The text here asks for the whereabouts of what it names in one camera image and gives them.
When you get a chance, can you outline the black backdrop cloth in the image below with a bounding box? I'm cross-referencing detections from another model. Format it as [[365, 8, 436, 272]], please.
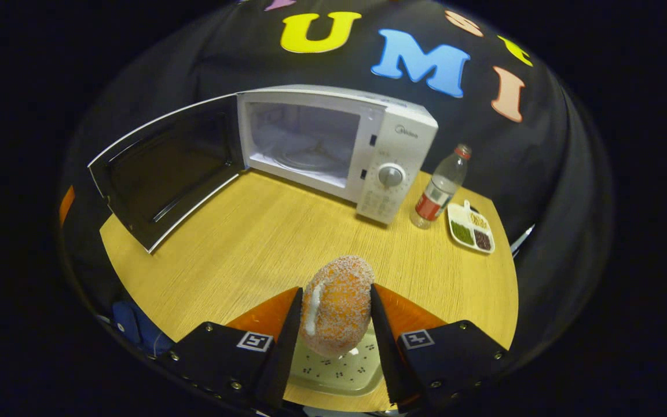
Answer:
[[58, 0, 615, 371]]

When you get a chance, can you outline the white microwave oven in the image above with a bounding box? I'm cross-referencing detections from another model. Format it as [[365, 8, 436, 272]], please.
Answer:
[[87, 84, 439, 254]]

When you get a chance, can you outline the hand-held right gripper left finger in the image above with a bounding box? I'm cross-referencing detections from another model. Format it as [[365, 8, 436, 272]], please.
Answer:
[[157, 286, 304, 415]]

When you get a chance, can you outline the white patterned square plate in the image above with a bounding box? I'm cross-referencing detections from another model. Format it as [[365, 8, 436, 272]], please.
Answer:
[[287, 321, 386, 397]]

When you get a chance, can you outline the clear plastic bottle red label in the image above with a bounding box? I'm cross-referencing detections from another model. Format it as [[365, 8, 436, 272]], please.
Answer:
[[409, 144, 473, 230]]

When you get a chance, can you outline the blue cloth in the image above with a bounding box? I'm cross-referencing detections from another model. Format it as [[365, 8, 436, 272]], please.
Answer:
[[111, 300, 175, 355]]

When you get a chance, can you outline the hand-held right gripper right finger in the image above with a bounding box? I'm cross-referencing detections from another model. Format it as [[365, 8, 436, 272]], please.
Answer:
[[369, 283, 511, 413]]

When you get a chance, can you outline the sugar-coated doughnut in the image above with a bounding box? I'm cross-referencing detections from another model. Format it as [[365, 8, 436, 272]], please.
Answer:
[[300, 255, 376, 359]]

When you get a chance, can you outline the white divided snack dish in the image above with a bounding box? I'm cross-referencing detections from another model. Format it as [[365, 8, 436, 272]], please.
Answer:
[[447, 200, 496, 255]]

